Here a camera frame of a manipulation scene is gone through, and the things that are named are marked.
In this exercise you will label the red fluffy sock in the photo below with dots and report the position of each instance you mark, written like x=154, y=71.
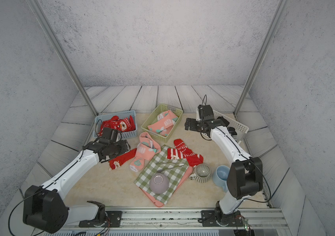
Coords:
x=105, y=122

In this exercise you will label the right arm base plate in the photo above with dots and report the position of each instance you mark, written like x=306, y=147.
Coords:
x=213, y=218

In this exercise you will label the left metal frame post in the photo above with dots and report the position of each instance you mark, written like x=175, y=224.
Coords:
x=46, y=27

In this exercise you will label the green plastic basket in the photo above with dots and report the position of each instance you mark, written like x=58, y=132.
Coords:
x=153, y=119

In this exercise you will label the pink tray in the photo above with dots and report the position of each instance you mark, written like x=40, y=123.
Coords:
x=182, y=183

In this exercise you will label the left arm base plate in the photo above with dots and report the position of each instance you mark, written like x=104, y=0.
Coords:
x=111, y=219

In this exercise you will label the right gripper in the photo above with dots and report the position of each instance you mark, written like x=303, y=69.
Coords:
x=193, y=124

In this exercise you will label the red patterned knit sock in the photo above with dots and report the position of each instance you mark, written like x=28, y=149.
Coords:
x=192, y=158

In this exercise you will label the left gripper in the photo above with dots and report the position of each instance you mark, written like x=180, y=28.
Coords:
x=125, y=147

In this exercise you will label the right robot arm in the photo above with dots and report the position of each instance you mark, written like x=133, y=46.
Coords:
x=245, y=177

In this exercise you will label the red snowman sock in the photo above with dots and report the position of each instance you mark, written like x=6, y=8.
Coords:
x=124, y=125

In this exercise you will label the pink sock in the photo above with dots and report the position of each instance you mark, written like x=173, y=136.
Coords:
x=145, y=151
x=164, y=120
x=166, y=131

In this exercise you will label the metal tongs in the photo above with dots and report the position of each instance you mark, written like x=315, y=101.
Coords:
x=165, y=166

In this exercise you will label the light blue mug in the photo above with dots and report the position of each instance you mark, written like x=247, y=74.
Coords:
x=220, y=176

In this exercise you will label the right metal frame post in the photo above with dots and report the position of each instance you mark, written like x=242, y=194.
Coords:
x=281, y=8

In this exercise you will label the striped ceramic mug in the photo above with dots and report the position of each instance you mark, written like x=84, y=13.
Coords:
x=201, y=173

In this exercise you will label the blue plastic basket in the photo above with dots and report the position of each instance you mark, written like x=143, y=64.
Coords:
x=130, y=115

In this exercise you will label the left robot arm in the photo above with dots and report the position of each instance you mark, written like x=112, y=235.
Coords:
x=44, y=206

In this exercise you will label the red striped santa sock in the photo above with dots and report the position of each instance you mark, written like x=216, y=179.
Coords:
x=174, y=154

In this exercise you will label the green checkered cloth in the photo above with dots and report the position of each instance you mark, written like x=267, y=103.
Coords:
x=174, y=176

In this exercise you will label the grey upturned bowl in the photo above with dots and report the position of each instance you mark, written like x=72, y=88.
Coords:
x=159, y=183

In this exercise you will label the white plastic basket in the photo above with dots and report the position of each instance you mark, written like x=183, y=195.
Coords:
x=240, y=128

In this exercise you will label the metal frame post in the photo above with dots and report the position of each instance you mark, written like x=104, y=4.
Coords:
x=281, y=8
x=46, y=27

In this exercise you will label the black white striped sock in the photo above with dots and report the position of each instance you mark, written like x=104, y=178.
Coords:
x=232, y=131

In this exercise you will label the front aluminium rail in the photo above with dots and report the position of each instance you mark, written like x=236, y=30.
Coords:
x=184, y=222

